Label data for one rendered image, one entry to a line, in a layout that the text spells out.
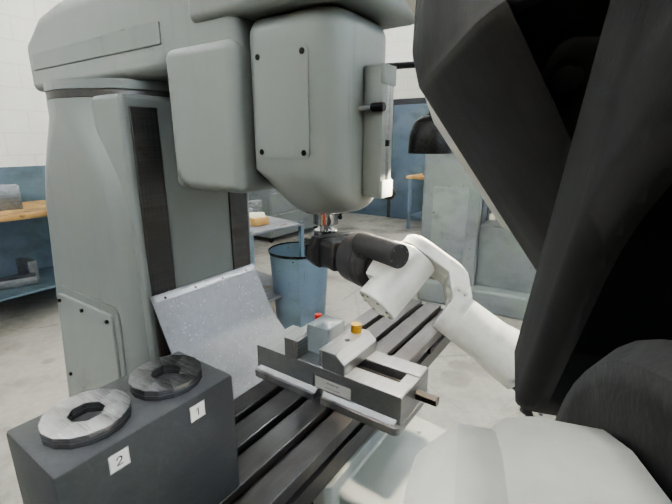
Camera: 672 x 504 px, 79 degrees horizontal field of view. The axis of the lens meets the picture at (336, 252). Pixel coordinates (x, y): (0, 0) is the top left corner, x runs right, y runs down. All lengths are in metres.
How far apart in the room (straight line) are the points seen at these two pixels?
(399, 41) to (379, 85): 7.41
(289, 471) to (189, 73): 0.70
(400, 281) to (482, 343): 0.13
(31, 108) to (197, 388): 4.54
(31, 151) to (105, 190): 3.97
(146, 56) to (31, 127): 4.04
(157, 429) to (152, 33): 0.71
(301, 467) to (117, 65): 0.87
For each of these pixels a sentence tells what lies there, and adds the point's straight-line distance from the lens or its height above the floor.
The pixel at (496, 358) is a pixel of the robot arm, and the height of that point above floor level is 1.16.
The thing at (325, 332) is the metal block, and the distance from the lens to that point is 0.83.
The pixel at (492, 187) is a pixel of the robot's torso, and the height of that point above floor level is 1.42.
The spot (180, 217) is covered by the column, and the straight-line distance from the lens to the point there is 1.02.
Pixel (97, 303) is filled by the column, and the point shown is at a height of 1.06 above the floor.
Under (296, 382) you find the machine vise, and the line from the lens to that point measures 0.88.
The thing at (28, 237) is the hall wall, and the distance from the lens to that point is 4.97.
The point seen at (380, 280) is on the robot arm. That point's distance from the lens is 0.58.
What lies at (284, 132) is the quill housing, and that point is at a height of 1.45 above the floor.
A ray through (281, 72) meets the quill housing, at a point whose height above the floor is 1.54.
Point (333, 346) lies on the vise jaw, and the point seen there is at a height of 1.05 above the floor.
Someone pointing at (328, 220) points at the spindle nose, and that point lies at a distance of 0.77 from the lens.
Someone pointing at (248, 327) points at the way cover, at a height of 0.96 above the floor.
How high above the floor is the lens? 1.43
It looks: 15 degrees down
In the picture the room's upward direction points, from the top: straight up
